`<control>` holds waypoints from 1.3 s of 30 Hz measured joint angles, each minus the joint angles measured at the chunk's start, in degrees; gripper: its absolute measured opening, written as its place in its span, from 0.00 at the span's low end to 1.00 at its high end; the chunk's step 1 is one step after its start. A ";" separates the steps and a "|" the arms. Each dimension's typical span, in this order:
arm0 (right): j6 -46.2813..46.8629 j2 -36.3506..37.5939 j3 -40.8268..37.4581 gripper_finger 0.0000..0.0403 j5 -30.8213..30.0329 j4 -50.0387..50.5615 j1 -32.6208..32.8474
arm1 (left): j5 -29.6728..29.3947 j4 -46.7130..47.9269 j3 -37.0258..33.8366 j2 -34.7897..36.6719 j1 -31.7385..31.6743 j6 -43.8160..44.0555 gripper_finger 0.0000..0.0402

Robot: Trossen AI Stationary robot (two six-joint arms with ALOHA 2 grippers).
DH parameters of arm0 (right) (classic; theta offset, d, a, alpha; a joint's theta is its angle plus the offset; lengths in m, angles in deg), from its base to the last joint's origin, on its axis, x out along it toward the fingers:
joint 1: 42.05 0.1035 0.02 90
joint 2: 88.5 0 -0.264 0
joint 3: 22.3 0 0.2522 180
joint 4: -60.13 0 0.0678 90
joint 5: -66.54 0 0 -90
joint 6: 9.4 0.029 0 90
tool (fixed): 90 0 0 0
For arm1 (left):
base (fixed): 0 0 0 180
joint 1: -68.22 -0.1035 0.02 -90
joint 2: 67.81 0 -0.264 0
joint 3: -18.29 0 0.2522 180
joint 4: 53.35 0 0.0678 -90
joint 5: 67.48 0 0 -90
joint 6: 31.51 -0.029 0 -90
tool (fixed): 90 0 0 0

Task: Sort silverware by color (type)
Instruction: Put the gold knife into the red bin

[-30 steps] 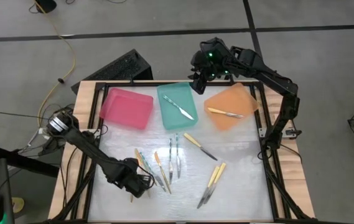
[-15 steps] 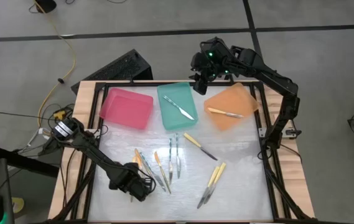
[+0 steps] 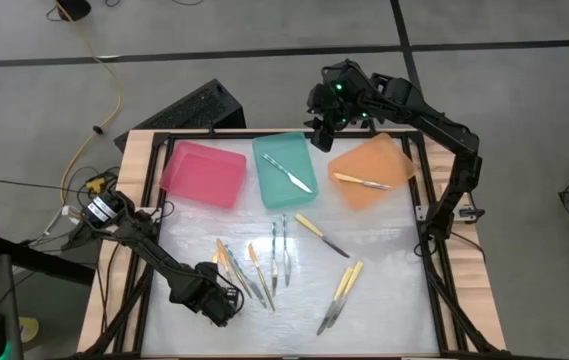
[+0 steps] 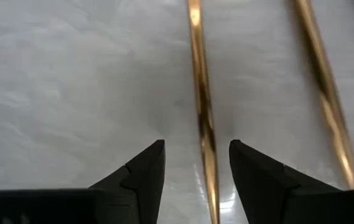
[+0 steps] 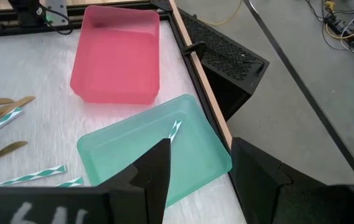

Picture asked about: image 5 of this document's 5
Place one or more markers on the teal plastic bin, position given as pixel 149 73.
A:
pixel 195 149

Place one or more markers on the black table clamp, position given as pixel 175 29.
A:
pixel 195 48

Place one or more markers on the pink plastic bin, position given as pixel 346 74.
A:
pixel 117 62

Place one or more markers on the black perforated computer tower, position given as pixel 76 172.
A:
pixel 226 53

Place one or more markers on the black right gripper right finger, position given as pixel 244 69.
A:
pixel 257 186

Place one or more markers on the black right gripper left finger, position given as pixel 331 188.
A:
pixel 139 193

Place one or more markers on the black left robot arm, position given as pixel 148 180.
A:
pixel 27 12

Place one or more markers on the green striped straw bottom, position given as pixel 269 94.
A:
pixel 30 176

